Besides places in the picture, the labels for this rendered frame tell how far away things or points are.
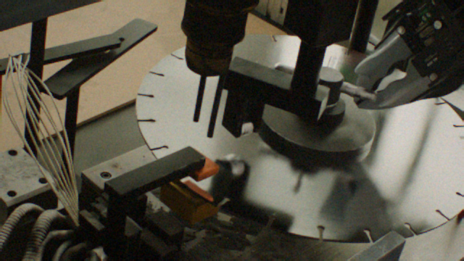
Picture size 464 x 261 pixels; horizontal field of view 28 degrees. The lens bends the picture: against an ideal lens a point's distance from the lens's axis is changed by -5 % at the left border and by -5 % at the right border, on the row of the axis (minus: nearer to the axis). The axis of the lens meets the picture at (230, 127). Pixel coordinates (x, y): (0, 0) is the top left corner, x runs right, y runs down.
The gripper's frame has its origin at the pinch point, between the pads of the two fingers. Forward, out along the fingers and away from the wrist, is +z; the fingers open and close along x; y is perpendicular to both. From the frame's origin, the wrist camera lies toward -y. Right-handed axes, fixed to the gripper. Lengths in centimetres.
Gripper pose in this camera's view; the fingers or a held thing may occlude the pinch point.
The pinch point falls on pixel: (370, 95)
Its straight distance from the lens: 88.6
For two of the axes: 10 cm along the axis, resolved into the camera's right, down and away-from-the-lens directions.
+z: -6.3, 5.3, 5.6
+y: -5.5, 2.0, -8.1
